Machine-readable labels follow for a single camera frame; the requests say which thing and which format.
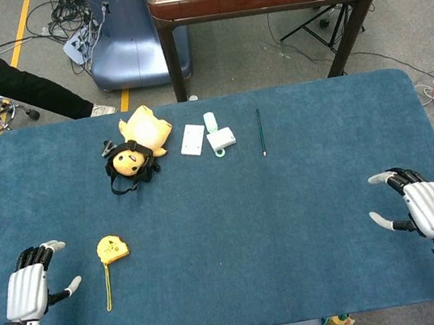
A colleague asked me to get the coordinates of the small white box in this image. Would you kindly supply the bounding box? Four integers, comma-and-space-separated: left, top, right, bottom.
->
204, 125, 238, 152

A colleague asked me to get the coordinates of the mint green bottle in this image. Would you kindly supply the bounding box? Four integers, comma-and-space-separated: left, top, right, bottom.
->
202, 111, 220, 135

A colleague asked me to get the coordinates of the dark green pencil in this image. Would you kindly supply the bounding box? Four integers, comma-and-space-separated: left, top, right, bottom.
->
255, 108, 268, 158

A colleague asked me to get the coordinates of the blue felt table cover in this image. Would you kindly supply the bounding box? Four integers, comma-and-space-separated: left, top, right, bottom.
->
0, 61, 434, 325

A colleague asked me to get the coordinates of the yellow plush toy with harness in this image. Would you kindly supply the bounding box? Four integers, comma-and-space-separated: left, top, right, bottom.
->
97, 101, 181, 197

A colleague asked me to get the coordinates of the black tripod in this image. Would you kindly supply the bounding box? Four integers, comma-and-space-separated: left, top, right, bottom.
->
275, 0, 371, 62

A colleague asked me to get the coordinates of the black clip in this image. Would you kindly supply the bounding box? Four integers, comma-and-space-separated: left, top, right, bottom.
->
100, 138, 120, 160

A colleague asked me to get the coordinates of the light blue power strip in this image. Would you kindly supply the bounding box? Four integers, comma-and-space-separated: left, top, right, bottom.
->
59, 24, 100, 68

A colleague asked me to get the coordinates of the small yellow toy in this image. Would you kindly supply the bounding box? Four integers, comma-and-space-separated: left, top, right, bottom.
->
322, 311, 357, 325

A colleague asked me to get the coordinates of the blue machine base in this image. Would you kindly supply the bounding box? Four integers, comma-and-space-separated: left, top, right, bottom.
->
79, 0, 196, 96

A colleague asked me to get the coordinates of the yellow tape measure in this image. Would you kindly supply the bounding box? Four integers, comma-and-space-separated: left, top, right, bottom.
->
95, 232, 139, 313

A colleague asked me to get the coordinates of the tangle of black cables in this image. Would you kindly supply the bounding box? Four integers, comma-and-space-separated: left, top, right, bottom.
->
0, 0, 114, 88

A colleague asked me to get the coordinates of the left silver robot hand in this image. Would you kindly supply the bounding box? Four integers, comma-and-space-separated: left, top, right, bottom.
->
0, 236, 87, 325

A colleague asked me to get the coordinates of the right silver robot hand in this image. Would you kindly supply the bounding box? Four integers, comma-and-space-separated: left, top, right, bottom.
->
362, 162, 434, 248

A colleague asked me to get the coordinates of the flat white box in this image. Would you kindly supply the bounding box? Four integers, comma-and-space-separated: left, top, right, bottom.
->
176, 121, 211, 159

